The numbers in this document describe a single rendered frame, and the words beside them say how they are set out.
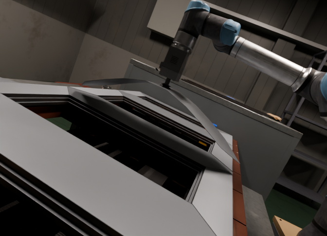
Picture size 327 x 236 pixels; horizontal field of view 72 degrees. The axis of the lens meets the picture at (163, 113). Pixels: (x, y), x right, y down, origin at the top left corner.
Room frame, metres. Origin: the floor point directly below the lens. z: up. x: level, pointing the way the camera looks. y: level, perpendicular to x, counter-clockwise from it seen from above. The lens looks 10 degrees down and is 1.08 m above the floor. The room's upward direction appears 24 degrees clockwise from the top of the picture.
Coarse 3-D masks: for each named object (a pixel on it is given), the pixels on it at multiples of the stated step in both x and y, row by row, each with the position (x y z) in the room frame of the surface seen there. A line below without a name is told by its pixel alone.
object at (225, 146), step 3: (225, 141) 0.80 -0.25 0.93; (222, 144) 0.72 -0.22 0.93; (225, 144) 0.76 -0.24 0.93; (222, 147) 0.68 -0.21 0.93; (225, 147) 0.72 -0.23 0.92; (228, 147) 0.76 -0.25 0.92; (225, 150) 0.69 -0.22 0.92; (228, 150) 0.72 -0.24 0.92; (231, 150) 0.77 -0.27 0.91; (228, 153) 0.69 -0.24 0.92; (231, 153) 0.73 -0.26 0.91; (231, 156) 0.70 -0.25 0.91; (234, 156) 0.73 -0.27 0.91
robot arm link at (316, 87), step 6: (318, 78) 0.73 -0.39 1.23; (324, 78) 0.67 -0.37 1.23; (312, 84) 0.75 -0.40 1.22; (318, 84) 0.70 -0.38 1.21; (324, 84) 0.65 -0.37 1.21; (312, 90) 0.74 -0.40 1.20; (318, 90) 0.69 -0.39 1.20; (324, 90) 0.65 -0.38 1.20; (312, 96) 0.75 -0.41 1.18; (318, 96) 0.69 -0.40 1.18; (324, 96) 0.65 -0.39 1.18; (318, 102) 0.70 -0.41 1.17; (324, 102) 0.67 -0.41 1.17; (324, 108) 0.67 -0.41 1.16; (324, 114) 0.67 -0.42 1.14
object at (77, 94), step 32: (32, 96) 0.66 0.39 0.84; (64, 96) 0.80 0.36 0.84; (96, 96) 0.98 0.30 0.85; (128, 128) 0.76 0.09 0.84; (160, 128) 0.91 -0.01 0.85; (0, 160) 0.33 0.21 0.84; (192, 160) 0.70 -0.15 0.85; (32, 192) 0.30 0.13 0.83; (192, 192) 0.51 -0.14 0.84; (64, 224) 0.28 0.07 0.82; (96, 224) 0.28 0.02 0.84
